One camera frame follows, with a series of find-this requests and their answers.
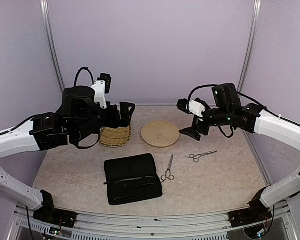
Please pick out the thinning silver scissors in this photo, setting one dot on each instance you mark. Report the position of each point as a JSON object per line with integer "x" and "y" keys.
{"x": 196, "y": 157}

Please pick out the black zip tool case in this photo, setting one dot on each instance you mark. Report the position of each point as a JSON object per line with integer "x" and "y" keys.
{"x": 132, "y": 179}

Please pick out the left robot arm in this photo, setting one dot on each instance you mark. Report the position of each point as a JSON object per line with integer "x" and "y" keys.
{"x": 84, "y": 111}

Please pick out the cream round plate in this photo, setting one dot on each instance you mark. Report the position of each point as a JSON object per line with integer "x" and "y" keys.
{"x": 160, "y": 133}

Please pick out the aluminium front rail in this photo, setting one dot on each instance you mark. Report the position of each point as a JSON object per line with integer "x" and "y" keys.
{"x": 207, "y": 226}

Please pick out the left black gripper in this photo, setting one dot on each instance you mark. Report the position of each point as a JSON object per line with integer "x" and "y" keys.
{"x": 126, "y": 117}

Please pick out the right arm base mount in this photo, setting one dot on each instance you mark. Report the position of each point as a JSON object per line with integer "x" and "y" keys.
{"x": 246, "y": 216}

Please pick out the right aluminium frame post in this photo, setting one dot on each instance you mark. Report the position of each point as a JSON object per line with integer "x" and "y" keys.
{"x": 250, "y": 44}

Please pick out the left aluminium frame post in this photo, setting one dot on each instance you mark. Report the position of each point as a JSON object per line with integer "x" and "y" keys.
{"x": 44, "y": 5}

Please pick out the aluminium frame post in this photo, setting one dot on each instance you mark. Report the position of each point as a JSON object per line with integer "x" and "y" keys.
{"x": 44, "y": 5}
{"x": 250, "y": 44}

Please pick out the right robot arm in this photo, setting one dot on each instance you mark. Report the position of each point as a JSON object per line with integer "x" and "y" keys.
{"x": 253, "y": 118}

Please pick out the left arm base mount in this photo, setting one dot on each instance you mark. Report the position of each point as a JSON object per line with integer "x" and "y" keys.
{"x": 60, "y": 217}

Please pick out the straight silver scissors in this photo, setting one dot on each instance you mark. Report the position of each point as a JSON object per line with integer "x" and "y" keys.
{"x": 168, "y": 174}

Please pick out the woven bamboo tray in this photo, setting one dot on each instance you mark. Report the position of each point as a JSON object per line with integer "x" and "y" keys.
{"x": 115, "y": 137}

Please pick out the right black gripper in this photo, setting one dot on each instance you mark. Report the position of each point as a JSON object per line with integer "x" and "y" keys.
{"x": 196, "y": 124}

